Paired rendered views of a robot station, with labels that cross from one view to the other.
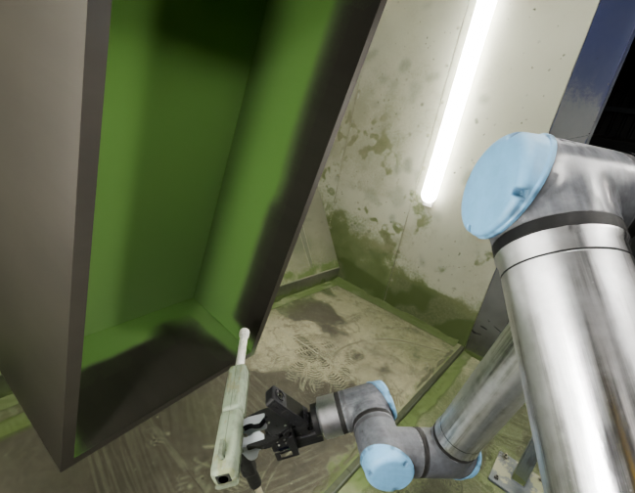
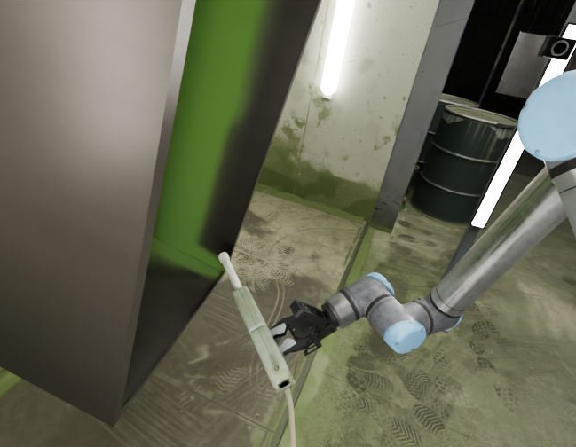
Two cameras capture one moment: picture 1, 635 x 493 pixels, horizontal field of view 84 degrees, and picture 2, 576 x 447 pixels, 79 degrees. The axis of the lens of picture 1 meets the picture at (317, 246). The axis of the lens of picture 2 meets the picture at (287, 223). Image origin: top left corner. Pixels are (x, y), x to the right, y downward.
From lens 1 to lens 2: 31 cm
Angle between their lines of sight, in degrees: 21
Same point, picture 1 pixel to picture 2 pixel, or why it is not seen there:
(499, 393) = (498, 265)
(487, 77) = not seen: outside the picture
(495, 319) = (393, 194)
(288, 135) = (246, 48)
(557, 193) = not seen: outside the picture
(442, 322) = (349, 204)
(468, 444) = (464, 304)
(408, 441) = (417, 313)
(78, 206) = (154, 180)
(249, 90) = not seen: outside the picture
